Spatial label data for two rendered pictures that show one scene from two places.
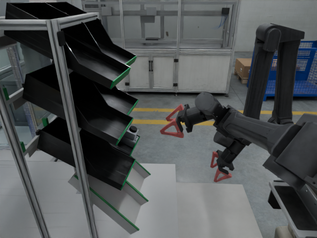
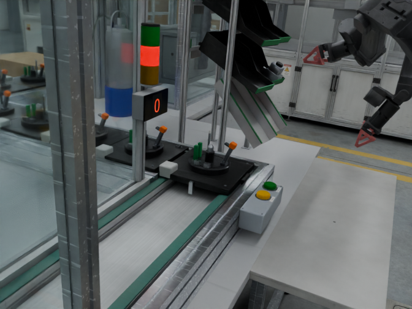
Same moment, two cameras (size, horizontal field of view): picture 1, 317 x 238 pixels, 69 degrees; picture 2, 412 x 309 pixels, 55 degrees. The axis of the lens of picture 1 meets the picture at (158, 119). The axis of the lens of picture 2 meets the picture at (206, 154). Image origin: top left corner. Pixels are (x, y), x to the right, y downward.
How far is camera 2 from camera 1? 0.85 m
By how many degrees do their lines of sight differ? 20
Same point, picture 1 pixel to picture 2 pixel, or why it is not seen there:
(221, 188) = (367, 172)
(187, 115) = (331, 46)
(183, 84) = not seen: hidden behind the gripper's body
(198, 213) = (328, 178)
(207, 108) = (346, 30)
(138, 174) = (274, 123)
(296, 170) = (362, 9)
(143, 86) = (316, 113)
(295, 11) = not seen: outside the picture
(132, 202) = (261, 132)
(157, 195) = (289, 159)
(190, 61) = not seen: hidden behind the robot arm
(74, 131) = (233, 28)
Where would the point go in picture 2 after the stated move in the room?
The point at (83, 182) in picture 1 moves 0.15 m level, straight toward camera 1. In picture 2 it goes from (227, 78) to (230, 87)
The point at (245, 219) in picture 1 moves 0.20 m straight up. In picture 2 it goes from (381, 193) to (395, 143)
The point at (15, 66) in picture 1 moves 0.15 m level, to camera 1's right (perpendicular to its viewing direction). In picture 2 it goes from (181, 13) to (208, 16)
